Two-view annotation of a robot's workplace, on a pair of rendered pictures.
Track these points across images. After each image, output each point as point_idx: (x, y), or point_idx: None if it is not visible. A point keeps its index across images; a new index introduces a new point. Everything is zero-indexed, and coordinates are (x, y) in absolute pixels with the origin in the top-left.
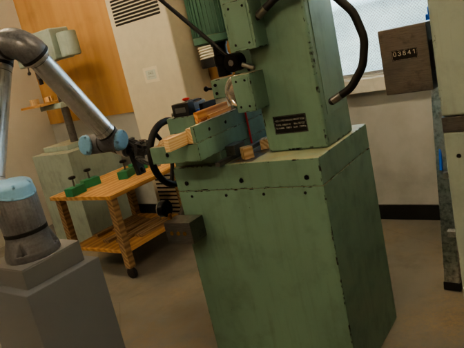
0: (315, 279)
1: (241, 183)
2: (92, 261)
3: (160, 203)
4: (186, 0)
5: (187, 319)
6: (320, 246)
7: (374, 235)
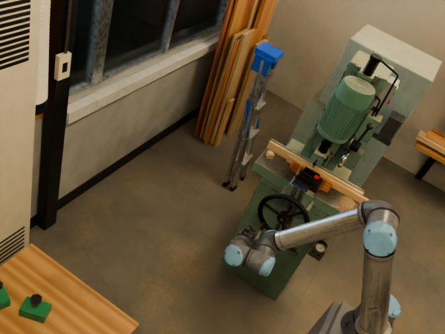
0: None
1: None
2: (339, 303)
3: (326, 244)
4: (356, 119)
5: (220, 319)
6: None
7: None
